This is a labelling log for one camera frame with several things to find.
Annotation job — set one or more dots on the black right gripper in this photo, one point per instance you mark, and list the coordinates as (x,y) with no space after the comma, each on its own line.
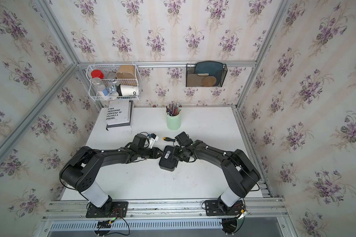
(184,159)

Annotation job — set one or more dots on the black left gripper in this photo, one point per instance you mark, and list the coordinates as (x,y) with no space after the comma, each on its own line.
(156,152)

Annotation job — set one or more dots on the black square alarm clock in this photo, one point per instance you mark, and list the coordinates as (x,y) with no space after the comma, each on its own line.
(168,161)

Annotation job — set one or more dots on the black handled screwdriver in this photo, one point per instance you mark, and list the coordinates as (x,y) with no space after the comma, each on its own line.
(168,139)

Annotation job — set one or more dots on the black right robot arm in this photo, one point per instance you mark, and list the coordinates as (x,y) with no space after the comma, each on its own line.
(240,174)

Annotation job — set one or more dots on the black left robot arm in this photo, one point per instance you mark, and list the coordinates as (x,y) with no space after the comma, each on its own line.
(81,170)

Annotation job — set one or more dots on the green pencil cup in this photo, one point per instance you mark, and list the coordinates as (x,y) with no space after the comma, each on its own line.
(173,122)

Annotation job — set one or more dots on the grey book underneath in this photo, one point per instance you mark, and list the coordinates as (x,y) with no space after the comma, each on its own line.
(121,125)

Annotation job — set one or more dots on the coloured pencils bundle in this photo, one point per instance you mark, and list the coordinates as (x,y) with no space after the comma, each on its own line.
(173,109)

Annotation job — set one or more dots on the white book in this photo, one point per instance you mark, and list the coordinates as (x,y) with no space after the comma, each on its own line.
(119,112)

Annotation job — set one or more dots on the round cork coaster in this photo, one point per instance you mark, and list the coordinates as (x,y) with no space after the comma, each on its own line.
(209,81)

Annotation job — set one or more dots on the clear plastic bottle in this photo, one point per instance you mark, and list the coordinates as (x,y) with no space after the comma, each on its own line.
(100,87)

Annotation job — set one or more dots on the brown cardboard box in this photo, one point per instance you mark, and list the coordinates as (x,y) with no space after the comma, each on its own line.
(126,72)

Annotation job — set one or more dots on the teal folder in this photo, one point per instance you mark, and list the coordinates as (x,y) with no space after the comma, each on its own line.
(212,68)

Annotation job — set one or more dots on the red lidded jar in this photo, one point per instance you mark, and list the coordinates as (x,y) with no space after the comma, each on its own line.
(97,74)

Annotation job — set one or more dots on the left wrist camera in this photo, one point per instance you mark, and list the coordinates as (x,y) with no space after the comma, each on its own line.
(152,138)

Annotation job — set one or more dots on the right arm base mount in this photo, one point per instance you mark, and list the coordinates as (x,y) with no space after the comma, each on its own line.
(214,207)

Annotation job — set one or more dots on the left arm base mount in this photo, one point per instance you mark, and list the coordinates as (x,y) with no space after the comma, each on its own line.
(108,210)

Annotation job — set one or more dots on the black mesh wall organizer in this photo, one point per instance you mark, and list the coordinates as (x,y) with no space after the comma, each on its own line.
(194,80)

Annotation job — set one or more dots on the white wire basket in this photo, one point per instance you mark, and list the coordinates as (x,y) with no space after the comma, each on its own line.
(111,82)

